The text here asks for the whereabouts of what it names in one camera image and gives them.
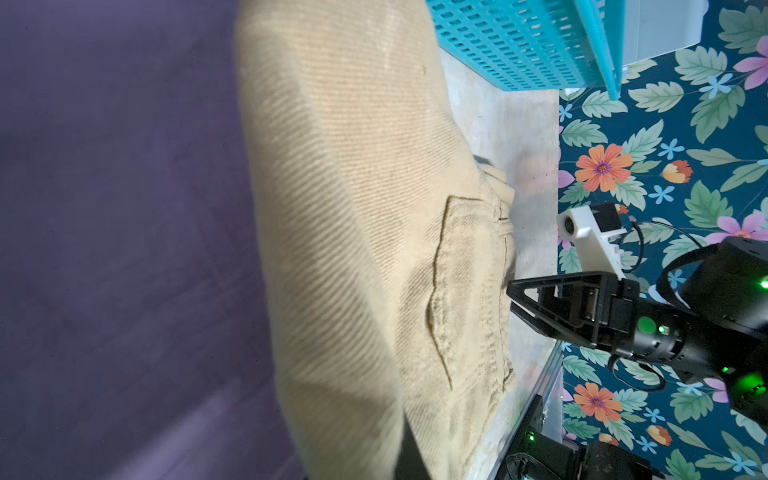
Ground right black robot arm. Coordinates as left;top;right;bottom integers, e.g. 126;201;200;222
507;237;767;427

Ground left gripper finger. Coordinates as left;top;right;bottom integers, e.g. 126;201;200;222
506;272;600;347

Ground beige corduroy pants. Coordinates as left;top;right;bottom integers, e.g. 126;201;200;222
235;1;514;479

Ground light grey cube box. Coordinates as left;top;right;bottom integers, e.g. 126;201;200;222
623;0;710;67

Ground purple pants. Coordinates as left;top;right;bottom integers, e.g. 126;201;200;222
1;1;304;479

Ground teal plastic basket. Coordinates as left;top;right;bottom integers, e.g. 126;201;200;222
427;0;626;100

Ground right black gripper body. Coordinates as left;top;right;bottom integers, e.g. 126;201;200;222
551;272;685;364

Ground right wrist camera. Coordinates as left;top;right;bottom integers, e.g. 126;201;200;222
557;202;627;280

